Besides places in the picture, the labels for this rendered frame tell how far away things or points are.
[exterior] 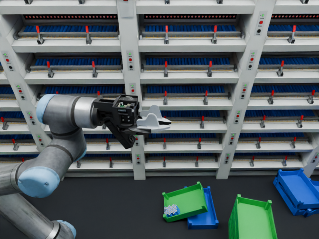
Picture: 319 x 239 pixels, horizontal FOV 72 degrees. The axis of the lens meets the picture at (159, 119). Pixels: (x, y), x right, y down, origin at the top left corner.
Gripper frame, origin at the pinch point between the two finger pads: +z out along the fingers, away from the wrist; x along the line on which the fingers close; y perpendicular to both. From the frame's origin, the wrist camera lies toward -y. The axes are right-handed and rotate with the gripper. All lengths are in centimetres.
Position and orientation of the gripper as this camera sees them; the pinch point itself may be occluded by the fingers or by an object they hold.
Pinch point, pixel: (166, 126)
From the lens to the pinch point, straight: 62.1
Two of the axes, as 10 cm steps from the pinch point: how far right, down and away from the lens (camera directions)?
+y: 0.0, -8.2, -5.8
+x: 1.6, -5.7, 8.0
